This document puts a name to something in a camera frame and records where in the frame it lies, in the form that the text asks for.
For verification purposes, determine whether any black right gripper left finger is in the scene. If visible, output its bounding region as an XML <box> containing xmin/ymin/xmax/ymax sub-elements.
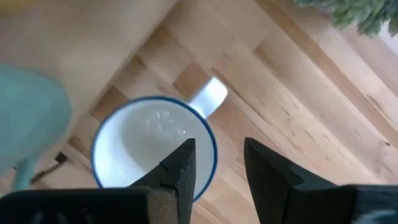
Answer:
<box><xmin>0</xmin><ymin>138</ymin><xmax>197</xmax><ymax>224</ymax></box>

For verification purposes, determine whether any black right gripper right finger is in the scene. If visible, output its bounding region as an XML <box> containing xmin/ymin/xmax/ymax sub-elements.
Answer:
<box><xmin>243</xmin><ymin>137</ymin><xmax>398</xmax><ymax>224</ymax></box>

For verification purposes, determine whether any blue white patterned mug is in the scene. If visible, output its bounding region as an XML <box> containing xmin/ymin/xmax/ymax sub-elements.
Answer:
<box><xmin>91</xmin><ymin>77</ymin><xmax>229</xmax><ymax>203</ymax></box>

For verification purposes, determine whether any sage green faceted mug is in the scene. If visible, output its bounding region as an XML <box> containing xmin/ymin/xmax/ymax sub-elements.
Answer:
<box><xmin>0</xmin><ymin>63</ymin><xmax>73</xmax><ymax>193</ymax></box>

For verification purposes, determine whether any potted green succulent plant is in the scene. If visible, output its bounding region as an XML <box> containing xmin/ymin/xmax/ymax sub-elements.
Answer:
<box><xmin>293</xmin><ymin>0</ymin><xmax>398</xmax><ymax>39</ymax></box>

